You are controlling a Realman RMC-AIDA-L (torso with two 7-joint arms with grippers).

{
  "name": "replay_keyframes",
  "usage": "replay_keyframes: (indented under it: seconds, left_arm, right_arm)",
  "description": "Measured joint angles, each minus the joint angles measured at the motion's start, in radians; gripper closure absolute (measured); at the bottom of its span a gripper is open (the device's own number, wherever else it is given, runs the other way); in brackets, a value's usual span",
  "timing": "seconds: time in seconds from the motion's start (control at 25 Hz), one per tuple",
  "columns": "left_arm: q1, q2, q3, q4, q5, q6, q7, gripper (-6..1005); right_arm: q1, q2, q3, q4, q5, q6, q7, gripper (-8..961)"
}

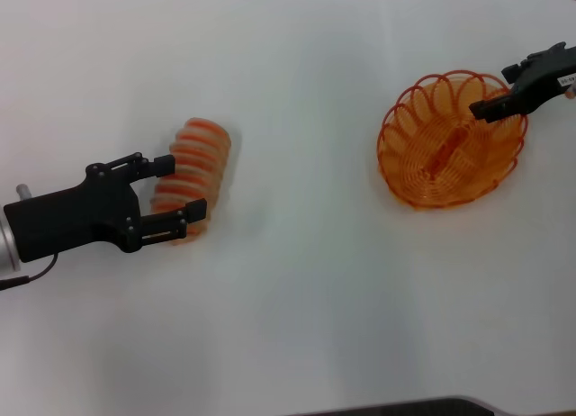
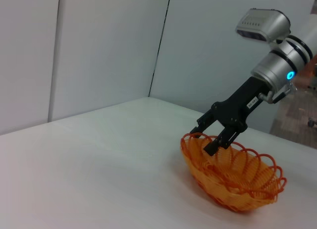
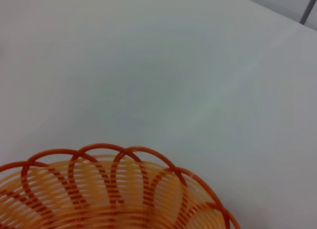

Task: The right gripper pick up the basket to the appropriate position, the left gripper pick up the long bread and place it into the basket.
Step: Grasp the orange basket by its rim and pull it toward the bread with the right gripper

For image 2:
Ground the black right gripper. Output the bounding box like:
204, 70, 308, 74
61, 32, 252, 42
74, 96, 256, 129
189, 76, 270, 157

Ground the orange woven plastic basket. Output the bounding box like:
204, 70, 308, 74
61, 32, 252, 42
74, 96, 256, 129
180, 132, 288, 213

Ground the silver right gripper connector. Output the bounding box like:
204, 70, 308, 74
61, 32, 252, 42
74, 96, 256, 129
258, 90, 275, 105

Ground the right arm cable with plug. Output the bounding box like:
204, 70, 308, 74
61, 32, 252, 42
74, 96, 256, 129
273, 81, 297, 103

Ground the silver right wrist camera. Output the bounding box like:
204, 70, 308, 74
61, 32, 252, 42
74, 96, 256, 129
235, 8, 292, 44

